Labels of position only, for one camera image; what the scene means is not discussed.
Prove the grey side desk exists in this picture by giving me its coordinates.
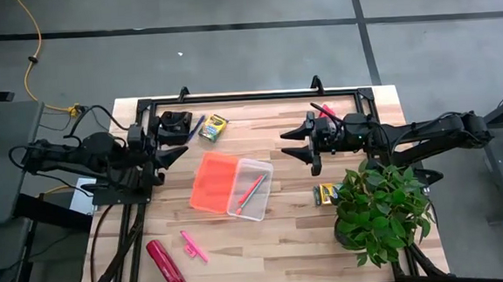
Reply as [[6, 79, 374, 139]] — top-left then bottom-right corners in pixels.
[[0, 99, 52, 225]]

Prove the pink red pen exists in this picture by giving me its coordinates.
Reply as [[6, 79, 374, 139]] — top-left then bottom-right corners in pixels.
[[235, 174, 267, 206]]

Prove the clear plastic container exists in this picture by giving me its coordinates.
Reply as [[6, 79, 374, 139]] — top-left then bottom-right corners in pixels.
[[223, 155, 279, 224]]

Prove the yellow extension cord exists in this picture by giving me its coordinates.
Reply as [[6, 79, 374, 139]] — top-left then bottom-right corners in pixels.
[[14, 0, 83, 120]]

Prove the red white patterned box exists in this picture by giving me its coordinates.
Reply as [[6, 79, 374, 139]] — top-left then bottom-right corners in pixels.
[[318, 103, 338, 120]]

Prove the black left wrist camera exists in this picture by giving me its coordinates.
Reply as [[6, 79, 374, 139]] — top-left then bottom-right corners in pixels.
[[126, 123, 147, 150]]

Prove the pink plastic cutter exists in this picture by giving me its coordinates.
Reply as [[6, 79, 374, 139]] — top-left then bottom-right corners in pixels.
[[179, 228, 210, 266]]

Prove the red cylindrical case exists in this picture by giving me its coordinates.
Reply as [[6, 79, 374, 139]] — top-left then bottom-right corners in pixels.
[[145, 237, 188, 282]]

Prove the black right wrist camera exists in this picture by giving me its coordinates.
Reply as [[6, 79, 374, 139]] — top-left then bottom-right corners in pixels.
[[318, 116, 340, 149]]

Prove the blue pen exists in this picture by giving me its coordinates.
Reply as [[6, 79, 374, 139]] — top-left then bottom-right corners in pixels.
[[184, 114, 208, 142]]

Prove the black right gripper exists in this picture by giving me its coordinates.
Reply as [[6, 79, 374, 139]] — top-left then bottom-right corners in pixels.
[[278, 106, 374, 179]]

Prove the green potted plant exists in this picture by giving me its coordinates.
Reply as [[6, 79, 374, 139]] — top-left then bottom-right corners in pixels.
[[329, 154, 439, 272]]

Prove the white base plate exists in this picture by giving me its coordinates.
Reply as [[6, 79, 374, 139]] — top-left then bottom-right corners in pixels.
[[66, 175, 100, 217]]

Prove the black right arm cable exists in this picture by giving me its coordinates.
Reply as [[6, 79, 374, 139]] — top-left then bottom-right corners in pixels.
[[308, 100, 348, 126]]

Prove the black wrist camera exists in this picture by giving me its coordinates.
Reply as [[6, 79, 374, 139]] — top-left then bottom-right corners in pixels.
[[126, 123, 147, 150], [318, 116, 340, 149]]

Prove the black hole punch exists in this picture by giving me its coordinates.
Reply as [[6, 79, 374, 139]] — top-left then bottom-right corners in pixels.
[[157, 109, 196, 148]]

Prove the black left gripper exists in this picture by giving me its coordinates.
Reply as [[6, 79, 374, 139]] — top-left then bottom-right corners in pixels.
[[141, 114, 192, 188]]

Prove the black aluminium table frame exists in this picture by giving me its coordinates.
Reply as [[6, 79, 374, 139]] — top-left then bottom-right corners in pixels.
[[68, 79, 451, 282]]

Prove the yellow green crayon box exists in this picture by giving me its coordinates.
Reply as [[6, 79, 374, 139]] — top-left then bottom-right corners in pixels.
[[312, 181, 345, 207], [196, 112, 231, 144]]

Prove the orange plastic lid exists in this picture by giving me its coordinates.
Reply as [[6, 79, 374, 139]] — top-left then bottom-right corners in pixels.
[[186, 148, 244, 217]]

